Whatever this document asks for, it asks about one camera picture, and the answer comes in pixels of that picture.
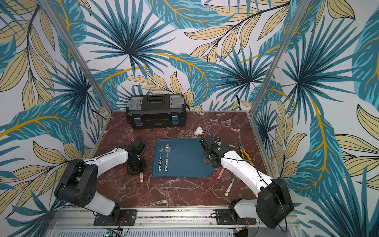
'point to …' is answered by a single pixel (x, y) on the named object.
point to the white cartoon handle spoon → (229, 187)
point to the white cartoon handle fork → (141, 178)
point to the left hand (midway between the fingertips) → (143, 173)
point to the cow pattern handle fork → (161, 148)
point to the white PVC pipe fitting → (199, 131)
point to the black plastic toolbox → (155, 111)
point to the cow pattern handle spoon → (167, 149)
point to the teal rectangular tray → (179, 157)
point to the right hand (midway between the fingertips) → (210, 158)
